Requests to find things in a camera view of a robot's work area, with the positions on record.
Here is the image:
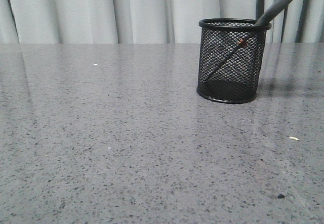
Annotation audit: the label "grey orange handled scissors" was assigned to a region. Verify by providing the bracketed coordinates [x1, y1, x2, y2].
[206, 0, 292, 80]

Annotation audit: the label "black mesh pen bucket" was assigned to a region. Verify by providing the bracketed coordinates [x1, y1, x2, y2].
[196, 18, 271, 104]

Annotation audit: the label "grey pleated curtain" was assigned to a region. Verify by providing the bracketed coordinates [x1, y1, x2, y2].
[0, 0, 324, 45]

